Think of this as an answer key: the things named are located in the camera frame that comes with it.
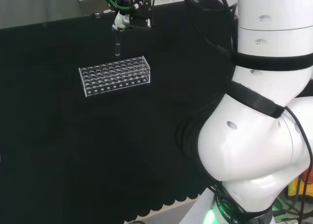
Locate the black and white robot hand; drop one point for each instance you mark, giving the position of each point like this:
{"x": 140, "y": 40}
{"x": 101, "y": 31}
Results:
{"x": 140, "y": 18}

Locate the clear glass test tube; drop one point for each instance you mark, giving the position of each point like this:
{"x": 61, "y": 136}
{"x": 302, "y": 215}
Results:
{"x": 117, "y": 46}

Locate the clear plastic test tube rack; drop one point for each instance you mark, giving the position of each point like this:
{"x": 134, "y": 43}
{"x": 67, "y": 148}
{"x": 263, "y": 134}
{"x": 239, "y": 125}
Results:
{"x": 115, "y": 77}

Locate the small clear cloth clip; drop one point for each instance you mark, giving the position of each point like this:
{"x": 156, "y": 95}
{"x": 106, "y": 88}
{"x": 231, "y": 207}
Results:
{"x": 97, "y": 15}

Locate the grey panel with label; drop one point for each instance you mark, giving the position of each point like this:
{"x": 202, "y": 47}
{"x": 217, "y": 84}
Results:
{"x": 91, "y": 1}

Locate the black bench cloth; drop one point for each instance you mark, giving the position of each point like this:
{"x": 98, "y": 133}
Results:
{"x": 73, "y": 141}

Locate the yellow stop button box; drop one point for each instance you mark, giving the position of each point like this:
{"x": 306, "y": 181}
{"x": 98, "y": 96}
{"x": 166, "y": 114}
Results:
{"x": 296, "y": 187}

